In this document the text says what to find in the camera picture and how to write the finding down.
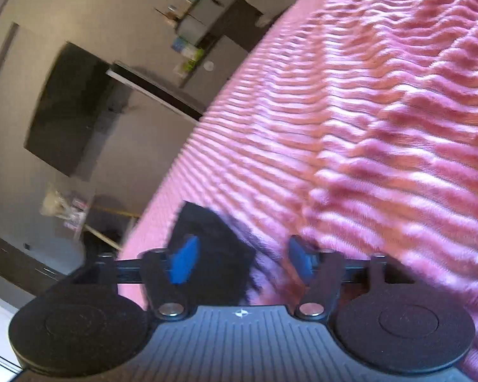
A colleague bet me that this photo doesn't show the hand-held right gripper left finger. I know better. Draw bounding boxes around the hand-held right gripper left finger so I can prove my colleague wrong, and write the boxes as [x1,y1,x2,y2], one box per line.
[83,234,200,321]

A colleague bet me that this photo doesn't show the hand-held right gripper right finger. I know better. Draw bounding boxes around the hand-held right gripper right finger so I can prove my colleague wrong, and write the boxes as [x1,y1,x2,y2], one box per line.
[288,236,389,321]

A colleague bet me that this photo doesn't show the black pants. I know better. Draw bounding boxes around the black pants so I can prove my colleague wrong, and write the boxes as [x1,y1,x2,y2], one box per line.
[165,201,258,307]

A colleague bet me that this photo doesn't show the side table with yellow legs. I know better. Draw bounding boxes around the side table with yellow legs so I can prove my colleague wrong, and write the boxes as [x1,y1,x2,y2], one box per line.
[42,190,141,248]

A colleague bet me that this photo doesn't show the pink ribbed blanket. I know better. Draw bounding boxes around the pink ribbed blanket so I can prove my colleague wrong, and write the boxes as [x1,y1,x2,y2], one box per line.
[115,0,478,382]

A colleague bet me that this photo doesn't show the green packet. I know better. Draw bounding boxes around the green packet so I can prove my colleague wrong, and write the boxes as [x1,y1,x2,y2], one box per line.
[184,47,205,71]

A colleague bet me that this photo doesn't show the grey cabinet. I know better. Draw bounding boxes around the grey cabinet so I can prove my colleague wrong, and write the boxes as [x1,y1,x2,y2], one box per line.
[175,0,272,88]

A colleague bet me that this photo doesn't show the black wall television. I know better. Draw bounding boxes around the black wall television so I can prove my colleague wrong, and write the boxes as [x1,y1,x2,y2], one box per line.
[24,42,120,178]

